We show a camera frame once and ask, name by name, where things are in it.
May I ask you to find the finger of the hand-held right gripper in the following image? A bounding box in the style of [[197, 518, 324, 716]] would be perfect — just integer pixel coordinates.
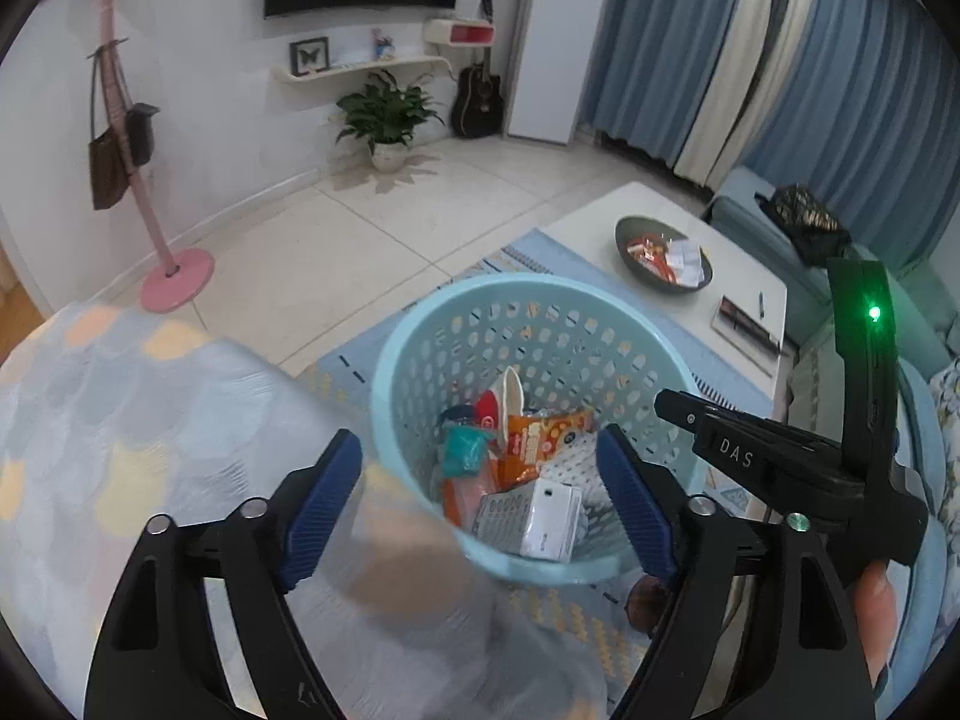
[[654, 388, 848, 502]]

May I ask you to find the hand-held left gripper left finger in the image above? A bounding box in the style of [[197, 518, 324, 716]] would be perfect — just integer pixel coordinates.
[[84, 429, 363, 720]]

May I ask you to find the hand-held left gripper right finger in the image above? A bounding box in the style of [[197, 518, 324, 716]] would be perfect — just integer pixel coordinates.
[[596, 424, 877, 720]]

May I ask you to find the white and blue carton box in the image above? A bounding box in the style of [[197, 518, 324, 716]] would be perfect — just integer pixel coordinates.
[[474, 478, 584, 563]]

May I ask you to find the light blue plastic basket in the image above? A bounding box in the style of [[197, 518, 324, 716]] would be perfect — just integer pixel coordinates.
[[373, 274, 710, 587]]

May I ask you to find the orange snack packet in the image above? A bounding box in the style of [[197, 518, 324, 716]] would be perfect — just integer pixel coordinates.
[[496, 406, 597, 490]]

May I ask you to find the orange plastic wrapper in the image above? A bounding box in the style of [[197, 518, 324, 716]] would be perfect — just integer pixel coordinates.
[[441, 465, 502, 530]]

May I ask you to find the small teal cup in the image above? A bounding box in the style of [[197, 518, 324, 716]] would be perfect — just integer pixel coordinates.
[[441, 424, 490, 478]]

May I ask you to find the person's right hand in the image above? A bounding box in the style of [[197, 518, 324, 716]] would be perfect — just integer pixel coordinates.
[[851, 561, 899, 698]]

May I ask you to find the floral cushion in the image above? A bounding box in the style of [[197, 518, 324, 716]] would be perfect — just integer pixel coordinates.
[[928, 356, 960, 425]]

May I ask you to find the dark round thing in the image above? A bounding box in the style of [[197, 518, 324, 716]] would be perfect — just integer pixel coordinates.
[[626, 576, 670, 635]]

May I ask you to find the dark notebook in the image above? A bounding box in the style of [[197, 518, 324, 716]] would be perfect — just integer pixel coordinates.
[[711, 296, 782, 376]]

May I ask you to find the dark bag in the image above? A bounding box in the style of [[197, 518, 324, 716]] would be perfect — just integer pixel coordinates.
[[754, 184, 852, 267]]

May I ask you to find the pile of wrapped snacks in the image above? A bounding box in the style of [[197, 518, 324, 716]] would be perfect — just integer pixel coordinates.
[[628, 235, 710, 287]]

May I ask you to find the dark shallow bowl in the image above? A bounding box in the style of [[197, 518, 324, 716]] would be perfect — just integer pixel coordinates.
[[615, 216, 713, 295]]

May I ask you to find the white coffee table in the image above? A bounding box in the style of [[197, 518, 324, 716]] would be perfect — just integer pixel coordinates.
[[540, 180, 790, 402]]

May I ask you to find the pink coat rack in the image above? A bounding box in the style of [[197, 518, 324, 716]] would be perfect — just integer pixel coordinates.
[[64, 0, 216, 314]]

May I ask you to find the beige window curtain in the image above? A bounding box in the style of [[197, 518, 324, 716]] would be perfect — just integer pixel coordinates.
[[673, 0, 826, 190]]

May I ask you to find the blue window curtain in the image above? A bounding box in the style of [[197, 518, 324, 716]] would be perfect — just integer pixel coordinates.
[[577, 0, 960, 271]]

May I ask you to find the brown hanging bag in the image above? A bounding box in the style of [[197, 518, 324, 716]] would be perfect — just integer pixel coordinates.
[[88, 52, 132, 211]]

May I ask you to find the potted green plant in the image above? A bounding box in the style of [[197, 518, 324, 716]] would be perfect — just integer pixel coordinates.
[[334, 69, 445, 172]]

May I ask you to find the black hanging bag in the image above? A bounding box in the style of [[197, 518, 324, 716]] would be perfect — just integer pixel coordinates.
[[124, 101, 160, 167]]

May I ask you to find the black acoustic guitar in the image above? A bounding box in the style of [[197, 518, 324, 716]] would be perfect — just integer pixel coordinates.
[[450, 0, 503, 140]]

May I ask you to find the white refrigerator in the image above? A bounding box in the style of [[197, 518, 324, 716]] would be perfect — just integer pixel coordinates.
[[504, 0, 620, 145]]

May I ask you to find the framed butterfly picture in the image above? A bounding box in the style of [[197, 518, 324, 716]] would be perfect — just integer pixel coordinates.
[[289, 37, 332, 76]]

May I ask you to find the curved white wall shelf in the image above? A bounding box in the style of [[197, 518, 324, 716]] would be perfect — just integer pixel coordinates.
[[271, 54, 451, 86]]

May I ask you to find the red and white wall box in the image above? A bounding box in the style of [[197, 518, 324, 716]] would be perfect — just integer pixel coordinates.
[[424, 17, 497, 46]]

